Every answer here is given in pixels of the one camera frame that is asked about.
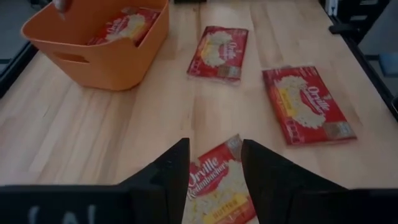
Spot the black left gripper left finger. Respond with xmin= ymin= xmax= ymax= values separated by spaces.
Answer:
xmin=0 ymin=138 xmax=191 ymax=224

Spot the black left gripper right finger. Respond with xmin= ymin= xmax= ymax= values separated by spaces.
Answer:
xmin=240 ymin=139 xmax=398 ymax=224

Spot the red popcorn bag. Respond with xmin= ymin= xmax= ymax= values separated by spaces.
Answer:
xmin=86 ymin=6 xmax=162 ymax=49
xmin=186 ymin=25 xmax=250 ymax=85
xmin=181 ymin=133 xmax=259 ymax=224
xmin=261 ymin=65 xmax=358 ymax=147

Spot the orange plastic basket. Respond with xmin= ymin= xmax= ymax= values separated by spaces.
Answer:
xmin=21 ymin=0 xmax=170 ymax=92

